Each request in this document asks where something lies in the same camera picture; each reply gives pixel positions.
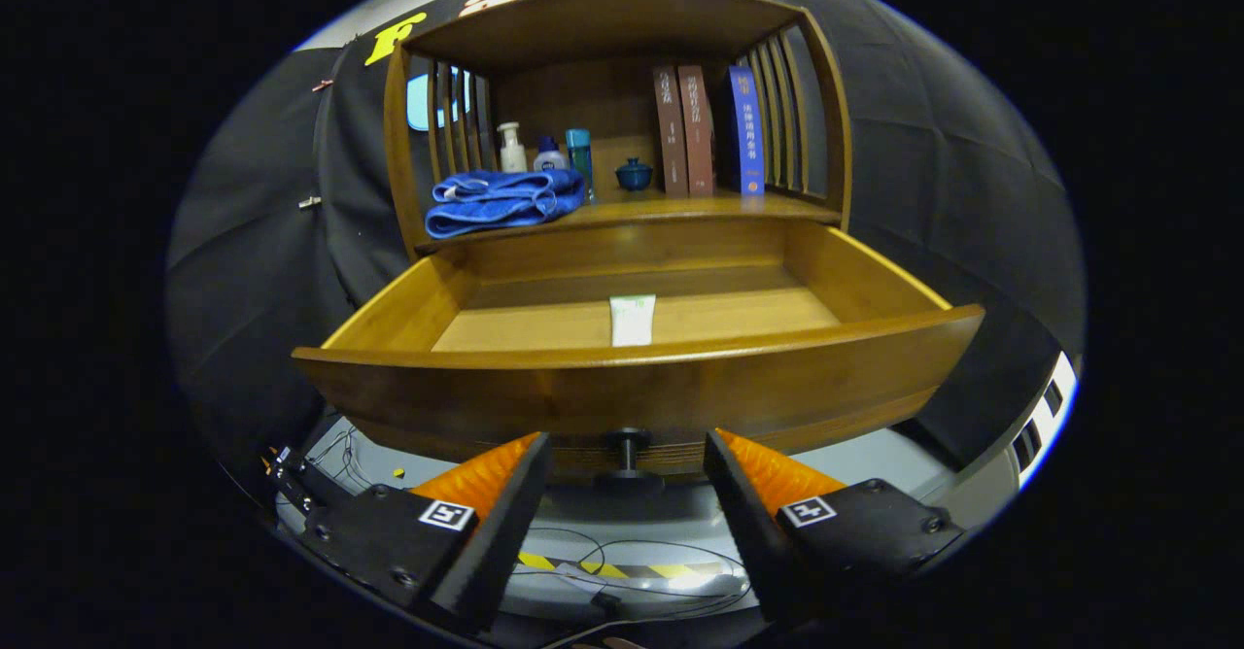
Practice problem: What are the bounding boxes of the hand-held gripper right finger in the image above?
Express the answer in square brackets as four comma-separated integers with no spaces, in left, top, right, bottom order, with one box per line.
[704,428,968,626]

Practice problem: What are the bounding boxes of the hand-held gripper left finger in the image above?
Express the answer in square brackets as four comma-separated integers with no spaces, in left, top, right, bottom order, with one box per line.
[301,432,553,631]

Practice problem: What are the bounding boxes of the wooden drawer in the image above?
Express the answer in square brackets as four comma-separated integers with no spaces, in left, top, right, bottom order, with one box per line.
[292,217,985,495]

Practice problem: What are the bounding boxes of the white tube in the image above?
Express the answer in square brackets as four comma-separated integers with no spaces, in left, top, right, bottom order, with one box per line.
[609,294,657,348]

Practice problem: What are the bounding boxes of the wooden countertop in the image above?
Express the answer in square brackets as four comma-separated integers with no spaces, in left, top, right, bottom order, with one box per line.
[416,190,843,252]

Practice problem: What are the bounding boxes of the wooden cabinet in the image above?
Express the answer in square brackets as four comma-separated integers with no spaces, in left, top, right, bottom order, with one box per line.
[384,0,854,261]

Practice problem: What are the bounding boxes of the yellow and black floor tape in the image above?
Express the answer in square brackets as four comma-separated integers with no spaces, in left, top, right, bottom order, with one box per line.
[515,552,725,582]

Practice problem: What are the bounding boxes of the white slotted unit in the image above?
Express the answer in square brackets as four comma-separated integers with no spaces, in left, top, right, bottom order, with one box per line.
[938,350,1080,529]

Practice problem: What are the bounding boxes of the blue towel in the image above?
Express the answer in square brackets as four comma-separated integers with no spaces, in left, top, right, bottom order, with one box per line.
[425,169,587,240]

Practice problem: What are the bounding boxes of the black backdrop cloth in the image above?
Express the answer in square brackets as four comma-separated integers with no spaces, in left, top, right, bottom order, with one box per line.
[165,0,1087,495]

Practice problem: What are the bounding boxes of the white pump bottle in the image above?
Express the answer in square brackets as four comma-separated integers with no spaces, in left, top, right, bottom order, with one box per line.
[497,122,529,174]

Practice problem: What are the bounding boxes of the teal slim bottle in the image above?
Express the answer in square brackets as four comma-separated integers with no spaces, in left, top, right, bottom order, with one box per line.
[566,128,595,203]

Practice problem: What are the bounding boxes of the blue book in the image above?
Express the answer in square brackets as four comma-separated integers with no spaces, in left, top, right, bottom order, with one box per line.
[728,66,766,196]

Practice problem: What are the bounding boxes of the brown book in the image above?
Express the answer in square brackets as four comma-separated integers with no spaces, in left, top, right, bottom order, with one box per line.
[677,65,717,197]
[652,67,690,197]

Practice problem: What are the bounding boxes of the thin floor cables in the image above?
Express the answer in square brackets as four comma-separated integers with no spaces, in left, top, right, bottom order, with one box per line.
[515,528,754,623]

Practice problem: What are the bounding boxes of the black device with orange wires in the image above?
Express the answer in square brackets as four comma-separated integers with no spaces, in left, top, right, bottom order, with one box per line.
[260,447,333,516]

